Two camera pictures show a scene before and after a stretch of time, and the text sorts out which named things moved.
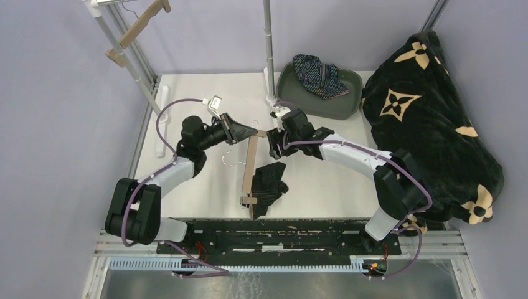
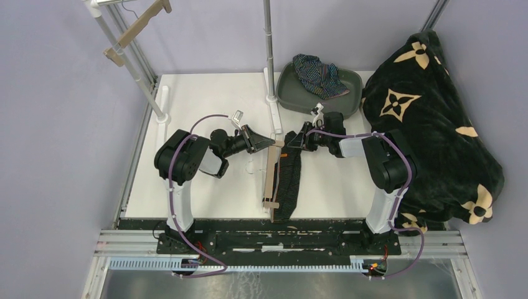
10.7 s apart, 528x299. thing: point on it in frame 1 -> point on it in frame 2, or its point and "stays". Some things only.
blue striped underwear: [322, 79] stays
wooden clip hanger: [246, 198] -> [273, 161]
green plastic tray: [291, 89] stays
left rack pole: [92, 4] stays
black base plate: [279, 238] stays
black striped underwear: [267, 187] -> [289, 179]
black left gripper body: [220, 132] -> [240, 142]
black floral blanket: [414, 102] stays
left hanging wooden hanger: [134, 31] stays
